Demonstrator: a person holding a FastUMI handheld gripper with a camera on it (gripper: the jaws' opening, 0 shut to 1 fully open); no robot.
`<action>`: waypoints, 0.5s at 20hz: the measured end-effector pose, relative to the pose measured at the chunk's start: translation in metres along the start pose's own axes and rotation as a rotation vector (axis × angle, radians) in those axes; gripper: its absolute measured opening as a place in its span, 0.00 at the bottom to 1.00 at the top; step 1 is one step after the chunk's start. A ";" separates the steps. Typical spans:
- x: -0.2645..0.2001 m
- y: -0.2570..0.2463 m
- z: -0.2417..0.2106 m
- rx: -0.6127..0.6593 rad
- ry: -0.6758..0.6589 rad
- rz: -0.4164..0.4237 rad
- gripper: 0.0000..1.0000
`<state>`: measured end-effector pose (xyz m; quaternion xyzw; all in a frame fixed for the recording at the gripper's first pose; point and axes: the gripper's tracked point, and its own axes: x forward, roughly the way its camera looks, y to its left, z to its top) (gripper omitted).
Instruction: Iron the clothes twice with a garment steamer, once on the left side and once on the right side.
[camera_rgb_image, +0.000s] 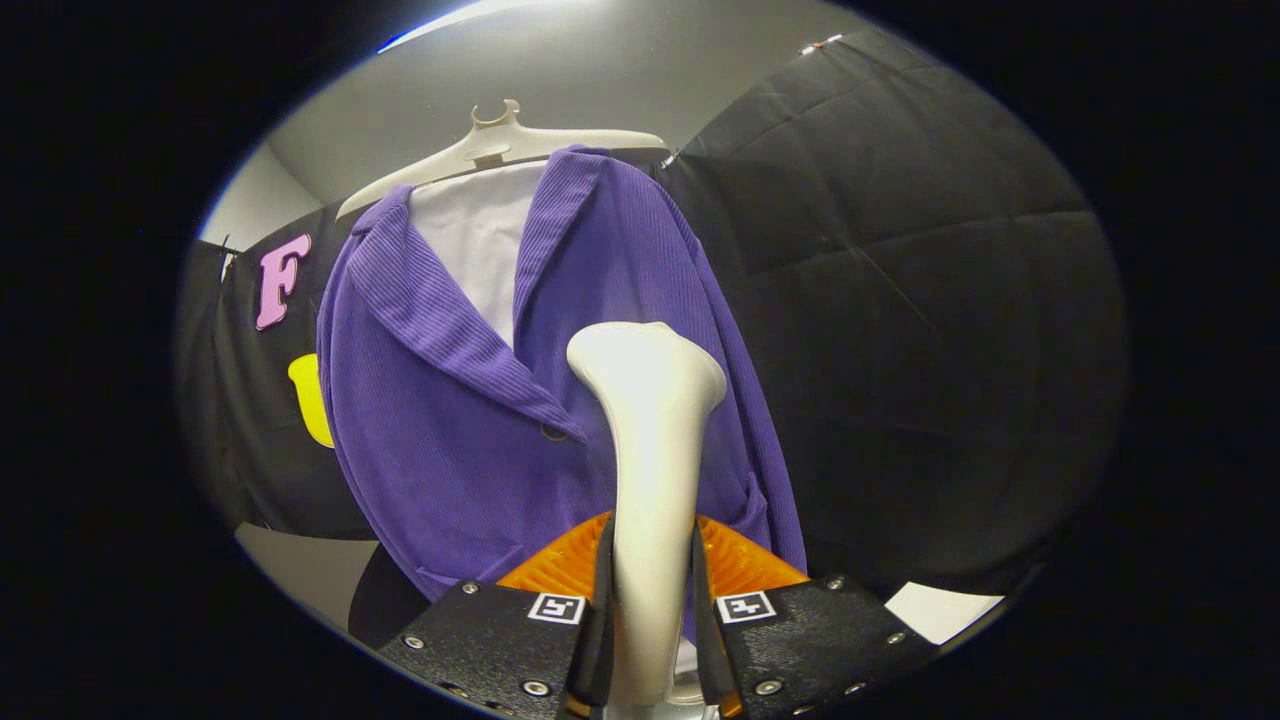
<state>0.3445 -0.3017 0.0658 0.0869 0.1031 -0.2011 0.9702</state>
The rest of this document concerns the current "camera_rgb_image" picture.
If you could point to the grey drawer cabinet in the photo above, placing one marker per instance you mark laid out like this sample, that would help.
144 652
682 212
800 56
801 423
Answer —
310 565

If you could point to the white clothes hanger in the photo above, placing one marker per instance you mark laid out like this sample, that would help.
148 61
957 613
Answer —
500 145

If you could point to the white paper sheet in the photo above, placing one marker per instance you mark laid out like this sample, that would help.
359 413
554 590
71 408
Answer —
945 612

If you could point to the black backdrop cloth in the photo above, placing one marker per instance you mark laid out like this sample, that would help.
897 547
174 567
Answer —
920 300

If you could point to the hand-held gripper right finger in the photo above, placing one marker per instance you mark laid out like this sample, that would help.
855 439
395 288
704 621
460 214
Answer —
820 640

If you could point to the white garment steamer head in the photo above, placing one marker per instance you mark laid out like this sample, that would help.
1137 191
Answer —
650 480

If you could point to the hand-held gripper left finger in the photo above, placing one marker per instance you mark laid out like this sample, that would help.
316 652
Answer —
500 645

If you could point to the large ceiling light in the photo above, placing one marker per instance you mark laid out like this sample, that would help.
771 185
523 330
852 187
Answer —
470 18

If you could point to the white mannequin form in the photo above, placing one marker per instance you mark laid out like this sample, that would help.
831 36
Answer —
475 250

